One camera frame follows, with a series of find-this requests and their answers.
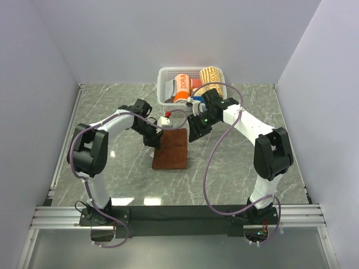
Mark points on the grey rolled towel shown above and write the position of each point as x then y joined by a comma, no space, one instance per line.
170,91

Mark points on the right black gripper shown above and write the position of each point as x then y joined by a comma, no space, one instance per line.
196,130

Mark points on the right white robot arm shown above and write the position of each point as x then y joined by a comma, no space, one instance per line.
273,154

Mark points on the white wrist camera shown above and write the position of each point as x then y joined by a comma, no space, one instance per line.
164,122
196,106

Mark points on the yellow striped Doraemon towel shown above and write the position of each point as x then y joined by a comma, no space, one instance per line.
212,74

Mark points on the white plastic basket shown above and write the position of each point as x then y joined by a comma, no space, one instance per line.
169,73

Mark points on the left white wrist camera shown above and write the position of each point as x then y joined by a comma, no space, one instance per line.
164,122

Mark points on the brown towel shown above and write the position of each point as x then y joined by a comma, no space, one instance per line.
173,151

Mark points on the orange white rolled towel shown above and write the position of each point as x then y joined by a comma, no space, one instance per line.
184,88

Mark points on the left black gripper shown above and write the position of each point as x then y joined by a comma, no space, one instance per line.
154,140

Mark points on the blue rolled towel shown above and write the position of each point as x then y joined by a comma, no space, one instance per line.
198,98

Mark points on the black base beam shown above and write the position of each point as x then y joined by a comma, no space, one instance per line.
176,220

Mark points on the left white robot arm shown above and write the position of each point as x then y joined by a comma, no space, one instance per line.
88,153

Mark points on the aluminium rail frame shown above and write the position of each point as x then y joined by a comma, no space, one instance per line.
47,217

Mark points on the red rolled towel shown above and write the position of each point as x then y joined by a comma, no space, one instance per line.
196,82

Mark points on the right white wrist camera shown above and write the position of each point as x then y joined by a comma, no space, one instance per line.
196,106

